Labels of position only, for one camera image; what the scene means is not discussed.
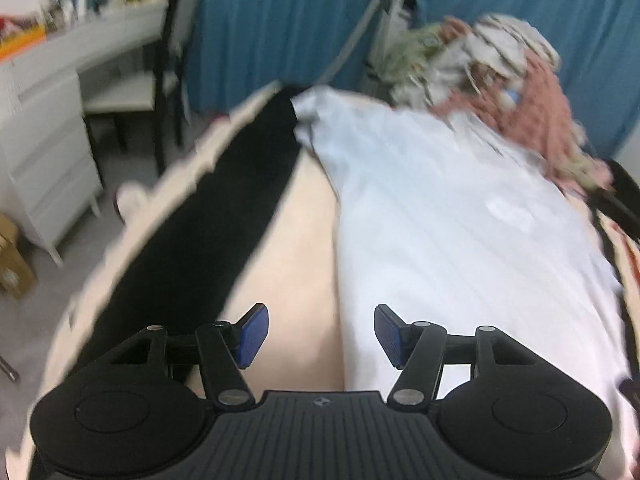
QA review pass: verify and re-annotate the pink knit garment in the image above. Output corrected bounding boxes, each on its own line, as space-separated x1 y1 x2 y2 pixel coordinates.
431 17 613 196

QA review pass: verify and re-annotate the white slipper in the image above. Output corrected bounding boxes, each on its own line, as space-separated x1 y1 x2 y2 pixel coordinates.
114 182 151 222

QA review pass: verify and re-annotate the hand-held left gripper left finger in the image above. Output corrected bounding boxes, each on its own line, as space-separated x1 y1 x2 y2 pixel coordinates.
93 303 271 409

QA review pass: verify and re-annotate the white patterned garment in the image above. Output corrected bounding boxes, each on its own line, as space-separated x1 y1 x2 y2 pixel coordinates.
387 12 562 109

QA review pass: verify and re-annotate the black chair with white seat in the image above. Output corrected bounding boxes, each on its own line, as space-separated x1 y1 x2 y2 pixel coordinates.
82 0 207 173

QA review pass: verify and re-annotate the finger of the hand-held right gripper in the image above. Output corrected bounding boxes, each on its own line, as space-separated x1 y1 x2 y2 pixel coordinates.
586 159 640 242

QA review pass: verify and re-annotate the bed with cream sheet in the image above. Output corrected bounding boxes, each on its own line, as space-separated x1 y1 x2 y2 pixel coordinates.
20 80 640 480

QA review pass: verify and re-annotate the white dressing table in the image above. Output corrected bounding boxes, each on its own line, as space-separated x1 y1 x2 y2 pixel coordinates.
0 0 170 267

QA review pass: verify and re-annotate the cardboard box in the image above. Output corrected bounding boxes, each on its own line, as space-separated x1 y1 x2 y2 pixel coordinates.
0 212 39 301

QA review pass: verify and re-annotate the orange box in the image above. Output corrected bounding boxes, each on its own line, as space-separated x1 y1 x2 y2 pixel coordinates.
0 24 47 61

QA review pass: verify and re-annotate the white shirt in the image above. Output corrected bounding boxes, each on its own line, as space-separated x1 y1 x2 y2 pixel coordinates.
291 85 632 480

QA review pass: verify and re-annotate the blue curtain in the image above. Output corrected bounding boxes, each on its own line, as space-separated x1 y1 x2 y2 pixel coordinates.
148 0 640 162

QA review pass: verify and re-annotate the grey stand with pole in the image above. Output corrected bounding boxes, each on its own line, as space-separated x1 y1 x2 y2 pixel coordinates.
320 0 431 92

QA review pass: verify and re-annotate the black cloth strip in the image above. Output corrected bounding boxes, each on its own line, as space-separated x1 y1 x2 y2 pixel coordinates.
70 82 307 383

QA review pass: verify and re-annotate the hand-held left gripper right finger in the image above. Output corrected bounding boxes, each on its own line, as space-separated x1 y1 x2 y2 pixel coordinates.
374 304 549 411

